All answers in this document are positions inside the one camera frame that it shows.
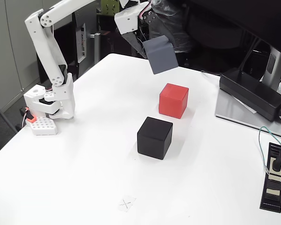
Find black computer tower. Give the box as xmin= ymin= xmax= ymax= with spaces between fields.
xmin=52 ymin=11 xmax=88 ymax=80

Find black power adapter brick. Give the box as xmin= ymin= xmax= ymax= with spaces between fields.
xmin=219 ymin=67 xmax=281 ymax=122

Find silver metal pole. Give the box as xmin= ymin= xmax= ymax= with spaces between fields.
xmin=90 ymin=32 xmax=101 ymax=64

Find black power plug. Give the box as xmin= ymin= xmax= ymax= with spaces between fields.
xmin=271 ymin=144 xmax=281 ymax=172

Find red cube block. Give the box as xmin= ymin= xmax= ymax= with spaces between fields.
xmin=158 ymin=82 xmax=190 ymax=120

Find black power strip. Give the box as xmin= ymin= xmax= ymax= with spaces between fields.
xmin=259 ymin=142 xmax=281 ymax=213

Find green cable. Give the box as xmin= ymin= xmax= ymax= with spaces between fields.
xmin=258 ymin=126 xmax=281 ymax=175

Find grey cube block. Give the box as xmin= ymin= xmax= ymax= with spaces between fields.
xmin=143 ymin=35 xmax=178 ymax=75

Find black monitor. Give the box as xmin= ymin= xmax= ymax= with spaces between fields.
xmin=185 ymin=0 xmax=281 ymax=59

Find red and white servo cable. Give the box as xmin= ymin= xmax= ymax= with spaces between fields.
xmin=139 ymin=0 xmax=154 ymax=19

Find silver monitor base plate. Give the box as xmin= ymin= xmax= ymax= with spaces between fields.
xmin=214 ymin=89 xmax=281 ymax=139

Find plastic-wrapped black bin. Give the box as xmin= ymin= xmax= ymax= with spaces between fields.
xmin=152 ymin=0 xmax=192 ymax=54

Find orange cable connector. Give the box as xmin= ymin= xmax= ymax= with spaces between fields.
xmin=20 ymin=106 xmax=37 ymax=124

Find black desktop box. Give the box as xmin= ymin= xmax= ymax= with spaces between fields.
xmin=100 ymin=30 xmax=138 ymax=57

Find black cube block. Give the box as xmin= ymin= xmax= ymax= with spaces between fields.
xmin=137 ymin=116 xmax=174 ymax=161

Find green metal board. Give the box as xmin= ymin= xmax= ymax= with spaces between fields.
xmin=100 ymin=0 xmax=120 ymax=17

